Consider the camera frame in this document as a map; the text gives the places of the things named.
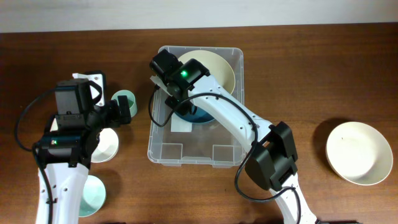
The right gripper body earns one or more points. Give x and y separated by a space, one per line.
181 105

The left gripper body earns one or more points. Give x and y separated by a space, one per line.
110 116

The mint green cup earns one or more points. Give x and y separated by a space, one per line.
131 100

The blue plate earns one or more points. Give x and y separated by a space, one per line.
195 115

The beige bowl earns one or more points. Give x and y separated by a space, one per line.
217 66

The cream white cup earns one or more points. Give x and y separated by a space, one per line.
54 126

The cream white bowl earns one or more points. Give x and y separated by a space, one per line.
359 153

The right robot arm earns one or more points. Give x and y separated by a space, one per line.
271 151

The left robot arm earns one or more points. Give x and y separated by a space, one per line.
64 155

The small white bowl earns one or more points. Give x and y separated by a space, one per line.
108 146

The clear plastic storage bin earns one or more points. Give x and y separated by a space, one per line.
208 143

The small mint green bowl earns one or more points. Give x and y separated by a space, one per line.
93 197

